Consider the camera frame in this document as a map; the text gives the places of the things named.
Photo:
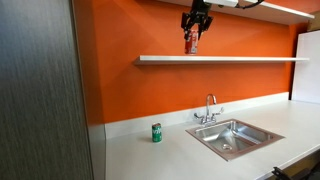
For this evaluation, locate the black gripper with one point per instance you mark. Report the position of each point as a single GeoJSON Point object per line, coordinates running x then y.
{"type": "Point", "coordinates": [198, 15]}

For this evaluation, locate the red soda can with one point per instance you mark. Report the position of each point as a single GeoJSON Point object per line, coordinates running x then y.
{"type": "Point", "coordinates": [191, 45]}

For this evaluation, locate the green soda can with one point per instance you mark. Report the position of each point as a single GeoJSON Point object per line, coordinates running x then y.
{"type": "Point", "coordinates": [156, 133]}

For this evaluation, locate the white backsplash strip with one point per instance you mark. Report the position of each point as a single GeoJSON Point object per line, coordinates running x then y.
{"type": "Point", "coordinates": [186, 115]}

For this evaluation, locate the stainless steel sink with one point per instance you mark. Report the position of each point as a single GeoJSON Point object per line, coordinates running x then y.
{"type": "Point", "coordinates": [233, 140]}

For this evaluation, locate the white board panel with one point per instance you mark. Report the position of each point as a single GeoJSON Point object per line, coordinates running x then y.
{"type": "Point", "coordinates": [308, 66]}

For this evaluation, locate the dark wood cabinet panel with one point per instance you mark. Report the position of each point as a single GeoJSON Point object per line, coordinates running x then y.
{"type": "Point", "coordinates": [40, 90]}

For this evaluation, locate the black stand part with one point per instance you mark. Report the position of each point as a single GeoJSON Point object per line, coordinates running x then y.
{"type": "Point", "coordinates": [286, 174]}

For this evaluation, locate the long white wall shelf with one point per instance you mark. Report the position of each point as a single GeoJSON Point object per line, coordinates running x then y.
{"type": "Point", "coordinates": [220, 60]}

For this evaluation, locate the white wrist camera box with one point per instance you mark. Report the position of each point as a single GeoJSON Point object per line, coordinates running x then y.
{"type": "Point", "coordinates": [221, 2]}

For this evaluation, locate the white wall shelf near ceiling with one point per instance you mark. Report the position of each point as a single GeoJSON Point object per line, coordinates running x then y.
{"type": "Point", "coordinates": [266, 11]}

